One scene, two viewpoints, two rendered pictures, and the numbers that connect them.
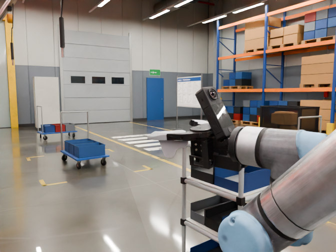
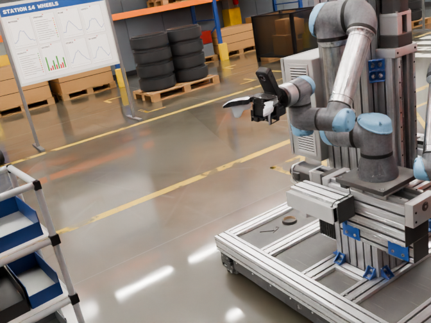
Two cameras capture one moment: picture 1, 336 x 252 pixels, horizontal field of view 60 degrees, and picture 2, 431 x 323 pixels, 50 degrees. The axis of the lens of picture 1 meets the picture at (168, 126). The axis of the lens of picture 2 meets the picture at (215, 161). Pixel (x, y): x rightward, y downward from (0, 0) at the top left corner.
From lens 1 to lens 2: 1.54 m
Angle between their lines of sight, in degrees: 86
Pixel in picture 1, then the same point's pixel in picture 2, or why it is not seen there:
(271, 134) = (297, 82)
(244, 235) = (352, 114)
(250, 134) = (292, 87)
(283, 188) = (349, 90)
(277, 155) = (305, 91)
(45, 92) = not seen: outside the picture
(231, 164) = (283, 111)
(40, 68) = not seen: outside the picture
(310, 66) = not seen: outside the picture
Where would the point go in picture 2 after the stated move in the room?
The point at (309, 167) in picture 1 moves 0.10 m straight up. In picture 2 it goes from (353, 79) to (350, 47)
